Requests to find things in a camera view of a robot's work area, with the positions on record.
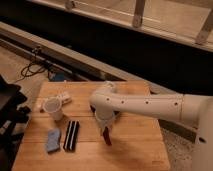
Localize black cable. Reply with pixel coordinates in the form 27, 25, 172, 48
13, 46, 54, 84

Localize black round bowl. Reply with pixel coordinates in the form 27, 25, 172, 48
90, 106, 120, 120

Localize blue object on floor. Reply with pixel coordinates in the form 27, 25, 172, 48
49, 74, 66, 82

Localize blue sponge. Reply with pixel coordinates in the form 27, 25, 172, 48
45, 128, 61, 153

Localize black white striped block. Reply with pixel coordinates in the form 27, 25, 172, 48
63, 121, 80, 151

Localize wooden railing frame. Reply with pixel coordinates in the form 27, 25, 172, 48
28, 0, 213, 52

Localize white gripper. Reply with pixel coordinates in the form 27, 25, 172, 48
97, 119, 114, 135

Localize black chair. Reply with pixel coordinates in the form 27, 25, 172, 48
0, 75, 31, 171

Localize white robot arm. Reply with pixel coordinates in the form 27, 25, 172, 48
89, 81, 213, 171

